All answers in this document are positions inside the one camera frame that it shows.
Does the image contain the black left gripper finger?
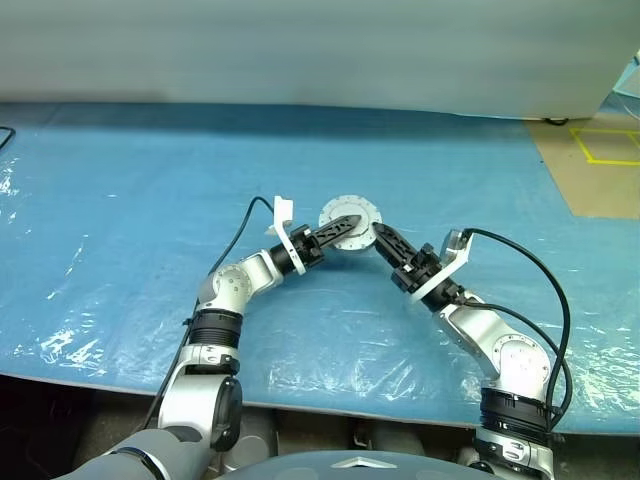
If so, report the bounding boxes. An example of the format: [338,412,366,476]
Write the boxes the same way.
[312,214,363,243]
[317,217,363,253]

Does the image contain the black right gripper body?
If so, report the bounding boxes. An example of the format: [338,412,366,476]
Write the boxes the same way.
[390,242,441,296]

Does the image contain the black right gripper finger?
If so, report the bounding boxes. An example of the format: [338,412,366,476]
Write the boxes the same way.
[374,222,420,265]
[373,225,410,275]

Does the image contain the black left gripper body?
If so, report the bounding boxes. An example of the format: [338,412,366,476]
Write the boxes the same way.
[289,225,327,270]

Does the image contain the round silver motor lid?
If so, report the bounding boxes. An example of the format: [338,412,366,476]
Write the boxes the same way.
[318,194,384,246]

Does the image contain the grey rounded cylinder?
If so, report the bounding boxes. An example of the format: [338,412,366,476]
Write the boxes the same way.
[354,422,426,456]
[234,414,279,471]

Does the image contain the white partition board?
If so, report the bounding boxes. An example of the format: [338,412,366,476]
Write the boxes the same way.
[0,0,640,121]

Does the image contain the blue plastic table cover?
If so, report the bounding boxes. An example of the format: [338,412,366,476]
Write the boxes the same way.
[0,102,640,436]

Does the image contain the grey rounded robot torso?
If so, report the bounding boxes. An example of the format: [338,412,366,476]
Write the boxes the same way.
[214,448,486,480]

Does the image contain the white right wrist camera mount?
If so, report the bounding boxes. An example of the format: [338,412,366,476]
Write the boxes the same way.
[409,228,475,305]

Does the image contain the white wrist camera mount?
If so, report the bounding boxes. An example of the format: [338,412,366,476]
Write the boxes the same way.
[409,228,475,305]
[264,194,309,276]

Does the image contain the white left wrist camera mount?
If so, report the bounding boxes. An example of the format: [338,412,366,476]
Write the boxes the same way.
[264,194,309,276]

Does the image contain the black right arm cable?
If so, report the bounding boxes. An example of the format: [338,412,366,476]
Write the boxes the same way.
[462,227,575,431]

